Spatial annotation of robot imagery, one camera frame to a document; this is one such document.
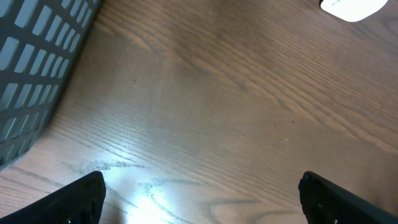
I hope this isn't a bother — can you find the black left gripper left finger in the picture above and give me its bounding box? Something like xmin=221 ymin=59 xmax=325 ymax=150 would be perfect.
xmin=1 ymin=171 xmax=106 ymax=224

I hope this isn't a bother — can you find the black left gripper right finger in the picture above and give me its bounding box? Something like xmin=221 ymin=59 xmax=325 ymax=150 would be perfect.
xmin=298 ymin=171 xmax=397 ymax=224

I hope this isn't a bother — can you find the white barcode scanner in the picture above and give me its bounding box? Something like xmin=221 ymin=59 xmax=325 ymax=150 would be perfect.
xmin=320 ymin=0 xmax=388 ymax=22

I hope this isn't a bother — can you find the grey plastic mesh basket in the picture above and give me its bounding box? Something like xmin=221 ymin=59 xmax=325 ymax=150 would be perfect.
xmin=1 ymin=0 xmax=102 ymax=170

